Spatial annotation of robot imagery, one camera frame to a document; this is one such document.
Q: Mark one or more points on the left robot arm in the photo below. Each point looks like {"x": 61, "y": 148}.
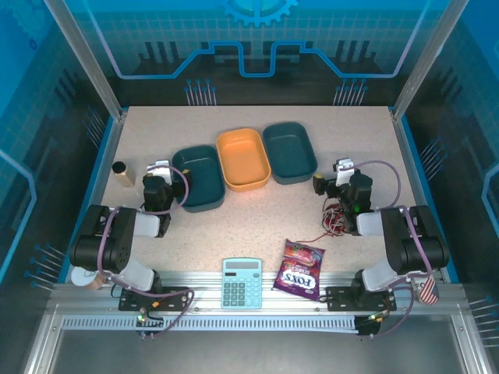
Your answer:
{"x": 117, "y": 249}

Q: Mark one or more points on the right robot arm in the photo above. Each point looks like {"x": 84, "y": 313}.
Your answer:
{"x": 425, "y": 245}

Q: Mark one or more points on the teal plastic bin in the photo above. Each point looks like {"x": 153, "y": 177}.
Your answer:
{"x": 199, "y": 175}
{"x": 289, "y": 152}

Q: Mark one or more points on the gold bottle with black cap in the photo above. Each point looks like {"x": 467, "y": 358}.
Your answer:
{"x": 124, "y": 177}

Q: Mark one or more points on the orange plastic bin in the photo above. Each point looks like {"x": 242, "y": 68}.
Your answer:
{"x": 242, "y": 157}

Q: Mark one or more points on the purple candy bag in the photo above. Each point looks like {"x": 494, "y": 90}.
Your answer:
{"x": 298, "y": 272}

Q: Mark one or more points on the tin can with pull tab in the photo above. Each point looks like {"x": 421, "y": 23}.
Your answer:
{"x": 83, "y": 277}

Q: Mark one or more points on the light blue calculator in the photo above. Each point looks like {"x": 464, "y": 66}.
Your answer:
{"x": 241, "y": 284}

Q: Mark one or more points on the flag print cup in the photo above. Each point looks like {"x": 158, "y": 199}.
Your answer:
{"x": 427, "y": 292}

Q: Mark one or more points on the black connector box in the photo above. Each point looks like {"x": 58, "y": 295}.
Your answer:
{"x": 368, "y": 327}
{"x": 150, "y": 325}

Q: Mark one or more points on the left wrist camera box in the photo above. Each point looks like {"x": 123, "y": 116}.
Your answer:
{"x": 159, "y": 169}

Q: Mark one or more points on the aluminium side rail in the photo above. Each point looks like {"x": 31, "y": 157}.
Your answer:
{"x": 94, "y": 195}
{"x": 416, "y": 171}

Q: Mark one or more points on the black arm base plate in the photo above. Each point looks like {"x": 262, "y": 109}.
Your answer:
{"x": 171, "y": 298}
{"x": 339, "y": 298}

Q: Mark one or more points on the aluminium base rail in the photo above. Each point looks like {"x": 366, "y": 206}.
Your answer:
{"x": 292, "y": 311}

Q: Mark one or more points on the aluminium corner post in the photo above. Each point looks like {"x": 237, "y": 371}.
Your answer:
{"x": 86, "y": 58}
{"x": 427, "y": 58}

